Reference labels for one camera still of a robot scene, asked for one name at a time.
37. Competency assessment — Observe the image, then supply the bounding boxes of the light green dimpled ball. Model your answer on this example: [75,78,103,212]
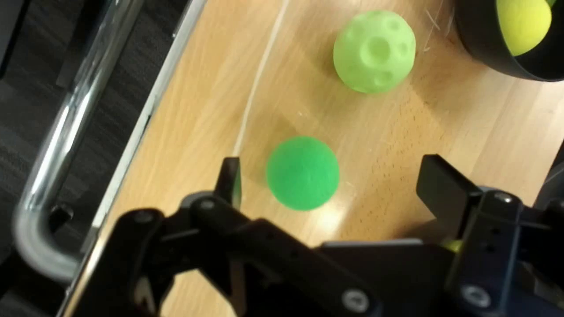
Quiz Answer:
[332,8,418,94]

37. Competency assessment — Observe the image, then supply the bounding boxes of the yellow ball toy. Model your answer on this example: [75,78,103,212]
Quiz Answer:
[496,0,554,57]

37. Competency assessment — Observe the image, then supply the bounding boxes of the smooth green ball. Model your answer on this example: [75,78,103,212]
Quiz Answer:
[265,135,343,212]

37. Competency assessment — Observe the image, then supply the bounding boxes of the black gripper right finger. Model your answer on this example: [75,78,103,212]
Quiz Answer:
[415,152,564,317]

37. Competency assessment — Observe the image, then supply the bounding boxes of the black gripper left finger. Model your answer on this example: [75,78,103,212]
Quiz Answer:
[76,154,378,317]

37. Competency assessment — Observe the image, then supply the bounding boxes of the black bowl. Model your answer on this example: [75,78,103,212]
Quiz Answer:
[455,0,564,82]

